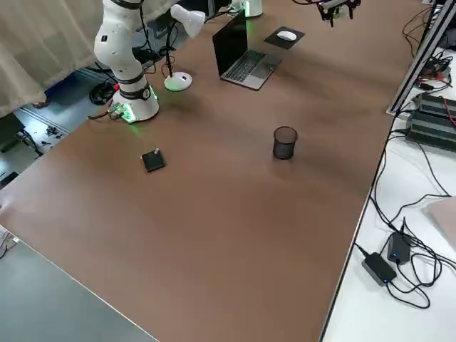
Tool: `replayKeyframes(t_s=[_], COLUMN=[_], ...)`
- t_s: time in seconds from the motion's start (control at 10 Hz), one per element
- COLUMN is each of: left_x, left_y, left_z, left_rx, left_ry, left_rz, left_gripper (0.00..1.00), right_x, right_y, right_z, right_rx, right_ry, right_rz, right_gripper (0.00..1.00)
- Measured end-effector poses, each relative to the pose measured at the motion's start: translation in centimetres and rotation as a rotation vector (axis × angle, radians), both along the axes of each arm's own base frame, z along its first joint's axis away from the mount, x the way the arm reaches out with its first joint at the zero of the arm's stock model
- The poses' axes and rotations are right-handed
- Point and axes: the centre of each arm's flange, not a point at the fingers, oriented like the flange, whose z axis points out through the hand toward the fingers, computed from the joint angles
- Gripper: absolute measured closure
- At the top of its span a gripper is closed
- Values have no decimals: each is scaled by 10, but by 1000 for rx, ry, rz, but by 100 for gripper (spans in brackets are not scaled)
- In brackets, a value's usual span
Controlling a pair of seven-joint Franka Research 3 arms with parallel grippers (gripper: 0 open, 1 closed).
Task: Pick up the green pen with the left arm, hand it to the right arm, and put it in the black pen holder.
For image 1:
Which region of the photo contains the black mesh pen holder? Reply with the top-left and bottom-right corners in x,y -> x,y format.
272,125 -> 299,161

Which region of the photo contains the black mouse pad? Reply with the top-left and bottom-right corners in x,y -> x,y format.
264,25 -> 306,50

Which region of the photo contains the grey open laptop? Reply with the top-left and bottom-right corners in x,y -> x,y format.
212,9 -> 284,91

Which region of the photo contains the black usb hub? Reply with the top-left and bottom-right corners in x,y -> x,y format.
425,58 -> 455,78

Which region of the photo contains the black power supply box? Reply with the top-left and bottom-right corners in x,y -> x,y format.
403,110 -> 456,155
414,91 -> 456,120

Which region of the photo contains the white desk lamp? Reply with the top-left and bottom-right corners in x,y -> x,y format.
162,4 -> 207,93

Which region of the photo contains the small black square box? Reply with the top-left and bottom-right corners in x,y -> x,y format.
140,147 -> 167,175

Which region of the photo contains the beige flat device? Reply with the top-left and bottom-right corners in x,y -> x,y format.
421,195 -> 456,252

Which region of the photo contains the boxy black power adapter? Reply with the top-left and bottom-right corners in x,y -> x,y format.
386,232 -> 414,266

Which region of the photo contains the long dark grey power adapter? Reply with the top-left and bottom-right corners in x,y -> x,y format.
361,252 -> 398,287

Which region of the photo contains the blue plastic bin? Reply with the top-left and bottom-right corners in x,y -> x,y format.
44,69 -> 88,97

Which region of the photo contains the beige curtain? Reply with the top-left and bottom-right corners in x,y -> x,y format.
0,0 -> 108,117

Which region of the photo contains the aluminium frame bar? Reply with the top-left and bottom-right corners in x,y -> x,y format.
386,0 -> 445,115

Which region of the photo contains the long black cable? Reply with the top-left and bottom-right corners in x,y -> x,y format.
370,130 -> 452,236

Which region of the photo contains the black coiled cable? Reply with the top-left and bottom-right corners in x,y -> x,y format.
88,80 -> 118,106

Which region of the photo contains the looped black adapter cable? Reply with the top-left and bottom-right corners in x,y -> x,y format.
386,242 -> 445,311

